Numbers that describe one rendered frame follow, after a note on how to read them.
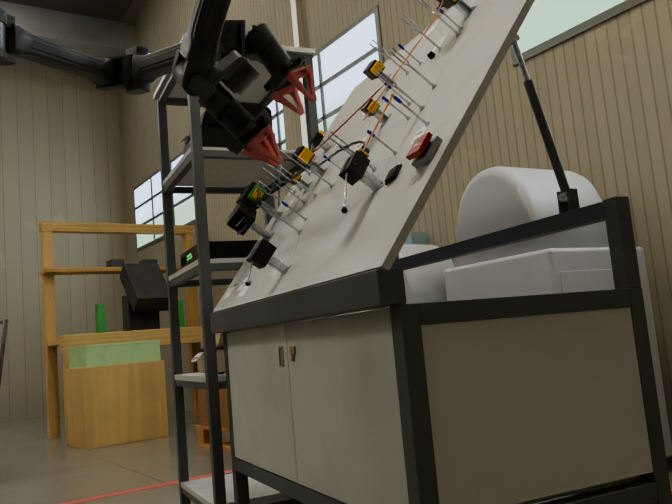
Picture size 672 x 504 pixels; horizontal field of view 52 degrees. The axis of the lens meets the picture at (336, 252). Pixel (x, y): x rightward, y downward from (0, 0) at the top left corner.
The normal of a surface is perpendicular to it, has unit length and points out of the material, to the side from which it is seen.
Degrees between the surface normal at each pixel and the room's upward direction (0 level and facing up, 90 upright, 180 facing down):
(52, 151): 90
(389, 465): 90
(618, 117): 90
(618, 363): 90
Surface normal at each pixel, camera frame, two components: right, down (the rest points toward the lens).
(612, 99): -0.83, 0.00
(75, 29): 0.54, -0.15
